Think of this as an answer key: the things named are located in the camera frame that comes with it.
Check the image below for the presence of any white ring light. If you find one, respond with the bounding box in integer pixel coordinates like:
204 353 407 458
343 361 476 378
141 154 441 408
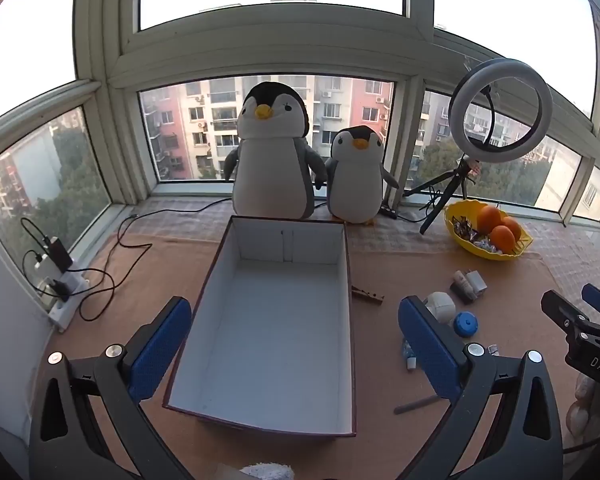
448 58 554 163

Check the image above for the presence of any black tripod cable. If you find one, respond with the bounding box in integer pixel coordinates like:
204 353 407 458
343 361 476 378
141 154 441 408
397 185 446 223

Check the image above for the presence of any white fluffy cloth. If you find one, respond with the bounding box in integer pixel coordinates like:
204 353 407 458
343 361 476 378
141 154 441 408
240 462 296 480

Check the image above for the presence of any black power bank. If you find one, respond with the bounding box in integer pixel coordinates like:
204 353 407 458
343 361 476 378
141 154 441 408
42 237 74 273

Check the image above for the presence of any grey spoon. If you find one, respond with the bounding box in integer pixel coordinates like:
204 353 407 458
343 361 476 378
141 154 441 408
394 394 438 415

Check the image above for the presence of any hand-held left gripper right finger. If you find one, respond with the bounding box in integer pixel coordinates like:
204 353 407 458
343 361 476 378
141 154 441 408
397 295 566 480

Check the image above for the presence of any wooden clothespin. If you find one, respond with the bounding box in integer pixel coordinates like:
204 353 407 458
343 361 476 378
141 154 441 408
351 285 383 306

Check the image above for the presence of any person's right hand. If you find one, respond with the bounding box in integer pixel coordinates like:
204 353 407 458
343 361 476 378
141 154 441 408
569 374 600 443

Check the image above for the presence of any red and white cardboard box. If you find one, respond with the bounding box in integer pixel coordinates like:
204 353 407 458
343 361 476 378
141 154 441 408
162 215 357 438

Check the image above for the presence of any pile of wrapped candies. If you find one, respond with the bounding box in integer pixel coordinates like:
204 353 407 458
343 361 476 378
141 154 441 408
452 215 503 256

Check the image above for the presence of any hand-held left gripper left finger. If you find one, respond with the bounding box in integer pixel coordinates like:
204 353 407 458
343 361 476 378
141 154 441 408
27 296 193 480

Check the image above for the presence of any small printed tube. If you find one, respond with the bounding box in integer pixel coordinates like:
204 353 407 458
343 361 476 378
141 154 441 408
401 338 418 372

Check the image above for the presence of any white wall charger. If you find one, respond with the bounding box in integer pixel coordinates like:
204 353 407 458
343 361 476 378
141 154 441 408
464 269 488 297

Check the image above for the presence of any white power strip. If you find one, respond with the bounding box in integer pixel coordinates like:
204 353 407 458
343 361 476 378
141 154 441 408
36 260 91 332

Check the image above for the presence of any large penguin plush toy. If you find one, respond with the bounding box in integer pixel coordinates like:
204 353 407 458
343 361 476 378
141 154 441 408
223 81 328 221

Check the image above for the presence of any yellow plastic bowl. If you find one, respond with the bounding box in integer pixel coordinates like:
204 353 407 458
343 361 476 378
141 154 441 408
444 199 535 261

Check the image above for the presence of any white plastic appliance part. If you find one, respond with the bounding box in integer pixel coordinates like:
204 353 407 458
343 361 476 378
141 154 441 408
424 291 457 323

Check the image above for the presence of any long black cable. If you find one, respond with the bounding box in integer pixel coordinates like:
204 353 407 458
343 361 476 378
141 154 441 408
117 196 233 251

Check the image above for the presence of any checkered cloth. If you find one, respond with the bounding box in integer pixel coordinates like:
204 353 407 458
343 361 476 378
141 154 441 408
130 195 600 301

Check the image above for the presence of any white window frame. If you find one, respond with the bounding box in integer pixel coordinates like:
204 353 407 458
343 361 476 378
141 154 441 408
0 0 600 241

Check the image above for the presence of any small penguin plush toy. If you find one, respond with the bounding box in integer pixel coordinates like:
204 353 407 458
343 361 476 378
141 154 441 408
326 125 400 225

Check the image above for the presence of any looped black cable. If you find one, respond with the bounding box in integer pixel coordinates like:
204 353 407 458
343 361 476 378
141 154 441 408
21 217 117 322

